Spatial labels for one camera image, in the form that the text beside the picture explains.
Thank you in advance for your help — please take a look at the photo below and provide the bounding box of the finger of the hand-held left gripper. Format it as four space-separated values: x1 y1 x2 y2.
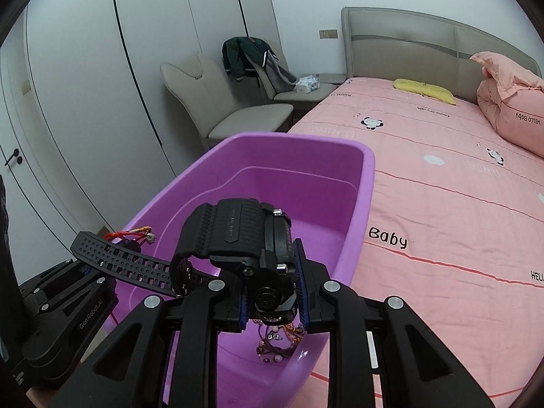
79 262 107 283
113 239 143 260

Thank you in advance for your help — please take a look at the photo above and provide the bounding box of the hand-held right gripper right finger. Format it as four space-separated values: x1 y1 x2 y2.
292 238 496 408

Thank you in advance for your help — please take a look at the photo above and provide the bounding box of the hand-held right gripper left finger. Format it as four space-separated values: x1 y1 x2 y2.
49 279 247 408

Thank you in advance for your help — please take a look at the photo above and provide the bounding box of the red string bracelet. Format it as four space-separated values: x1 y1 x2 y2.
104 226 157 245

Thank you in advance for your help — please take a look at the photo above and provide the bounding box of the black digital wristwatch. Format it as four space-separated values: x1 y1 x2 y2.
70 198 298 324

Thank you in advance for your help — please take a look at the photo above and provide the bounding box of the purple plastic basin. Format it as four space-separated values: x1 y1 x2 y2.
108 133 375 408

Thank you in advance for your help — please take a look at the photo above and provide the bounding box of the pink printed bed sheet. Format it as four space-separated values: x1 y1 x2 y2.
285 77 544 408

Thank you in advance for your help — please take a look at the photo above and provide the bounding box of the white wardrobe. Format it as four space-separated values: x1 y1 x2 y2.
0 0 283 256

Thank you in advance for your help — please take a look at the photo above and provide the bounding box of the empty beige chair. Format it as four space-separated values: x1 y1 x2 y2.
160 53 295 150

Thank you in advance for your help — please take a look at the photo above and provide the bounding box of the beige chair with jacket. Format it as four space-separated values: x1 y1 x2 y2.
249 42 338 113

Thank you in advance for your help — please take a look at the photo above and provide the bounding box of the white tissue pack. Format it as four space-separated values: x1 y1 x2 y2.
294 75 320 93

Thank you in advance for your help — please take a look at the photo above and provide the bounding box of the grey garment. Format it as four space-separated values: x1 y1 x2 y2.
261 51 299 89

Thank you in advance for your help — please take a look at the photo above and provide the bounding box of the dark green jacket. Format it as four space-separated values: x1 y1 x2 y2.
222 37 277 81

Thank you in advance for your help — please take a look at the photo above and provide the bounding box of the yellow pillow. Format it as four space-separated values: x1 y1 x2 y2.
393 79 457 106

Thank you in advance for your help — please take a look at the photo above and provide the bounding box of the beige bed headboard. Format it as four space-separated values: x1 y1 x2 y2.
341 7 542 105

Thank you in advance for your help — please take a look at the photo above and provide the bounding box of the pink folded quilt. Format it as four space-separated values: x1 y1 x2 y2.
470 51 544 158

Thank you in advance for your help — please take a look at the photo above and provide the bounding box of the pink beaded bracelet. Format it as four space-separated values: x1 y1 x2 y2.
255 321 300 364

